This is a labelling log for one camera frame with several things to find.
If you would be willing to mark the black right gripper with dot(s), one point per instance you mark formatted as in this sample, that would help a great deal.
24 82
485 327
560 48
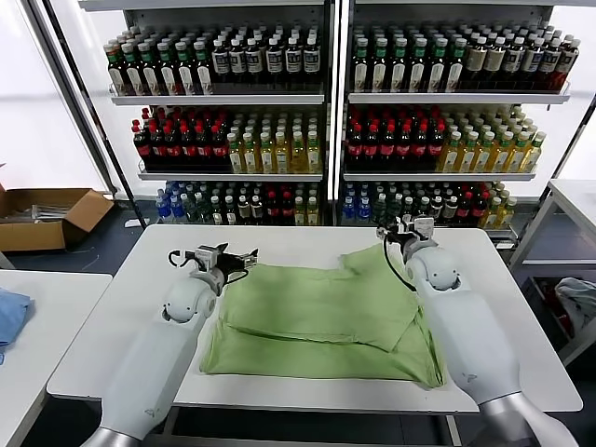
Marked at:
402 239

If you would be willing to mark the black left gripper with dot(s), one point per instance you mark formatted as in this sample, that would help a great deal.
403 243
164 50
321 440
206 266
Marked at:
230 269

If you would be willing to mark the light green printed t-shirt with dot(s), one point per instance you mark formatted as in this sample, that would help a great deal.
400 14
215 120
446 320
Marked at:
316 316

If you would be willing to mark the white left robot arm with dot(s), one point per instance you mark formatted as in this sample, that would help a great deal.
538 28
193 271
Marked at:
153 349

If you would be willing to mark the green tinted water bottle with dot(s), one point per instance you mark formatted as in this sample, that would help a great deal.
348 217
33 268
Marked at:
379 209
394 207
190 212
202 212

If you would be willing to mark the blue water bottle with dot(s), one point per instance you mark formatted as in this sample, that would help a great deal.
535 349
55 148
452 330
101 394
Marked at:
163 209
348 212
176 209
363 212

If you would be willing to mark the dark bottle blue white label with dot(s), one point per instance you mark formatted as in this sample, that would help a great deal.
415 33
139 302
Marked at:
238 63
513 60
549 63
243 209
221 63
532 63
450 209
311 63
274 63
293 63
437 207
256 209
254 63

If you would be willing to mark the red cap cola bottle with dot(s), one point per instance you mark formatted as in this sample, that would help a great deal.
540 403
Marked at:
478 209
157 149
420 149
188 149
464 209
387 149
173 149
204 149
287 212
355 149
436 149
219 149
403 149
273 212
371 149
141 149

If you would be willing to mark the yellow juice bottle green label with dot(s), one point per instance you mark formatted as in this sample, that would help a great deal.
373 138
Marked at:
533 156
501 158
312 214
314 160
282 160
266 160
299 214
468 158
451 158
251 160
492 214
518 158
236 160
298 160
484 158
506 214

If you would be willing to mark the metal bottle shelf unit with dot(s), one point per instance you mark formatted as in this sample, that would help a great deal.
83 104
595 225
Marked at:
219 100
456 98

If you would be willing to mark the green cap dark tea bottle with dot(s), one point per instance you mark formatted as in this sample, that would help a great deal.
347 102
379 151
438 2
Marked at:
455 70
361 70
436 70
134 74
116 74
186 74
204 74
168 74
399 70
151 74
417 70
379 70

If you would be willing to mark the dark bottle beige label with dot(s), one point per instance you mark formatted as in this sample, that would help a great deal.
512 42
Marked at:
494 60
475 60

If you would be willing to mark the metal rods bundle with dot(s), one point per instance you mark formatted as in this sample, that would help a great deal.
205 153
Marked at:
51 212

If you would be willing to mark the open cardboard box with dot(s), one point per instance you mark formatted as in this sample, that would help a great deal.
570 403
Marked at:
42 233

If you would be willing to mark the white grey cloth bundle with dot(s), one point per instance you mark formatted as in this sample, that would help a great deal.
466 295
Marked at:
577 298

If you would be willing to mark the blue cloth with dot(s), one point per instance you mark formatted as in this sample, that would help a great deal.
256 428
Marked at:
14 321

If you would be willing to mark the reddish tea bottle white label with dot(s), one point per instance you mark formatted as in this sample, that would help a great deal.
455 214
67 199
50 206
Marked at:
568 63

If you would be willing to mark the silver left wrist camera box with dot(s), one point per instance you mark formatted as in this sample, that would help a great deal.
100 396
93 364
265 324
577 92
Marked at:
207 257

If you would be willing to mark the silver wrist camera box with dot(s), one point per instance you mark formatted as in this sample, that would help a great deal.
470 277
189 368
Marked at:
207 257
423 227

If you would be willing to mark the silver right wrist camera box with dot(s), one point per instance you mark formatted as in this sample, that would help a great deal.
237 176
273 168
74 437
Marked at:
423 227

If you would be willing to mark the black slanted frame pole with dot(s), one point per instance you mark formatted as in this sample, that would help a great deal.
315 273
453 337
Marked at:
554 177
88 116

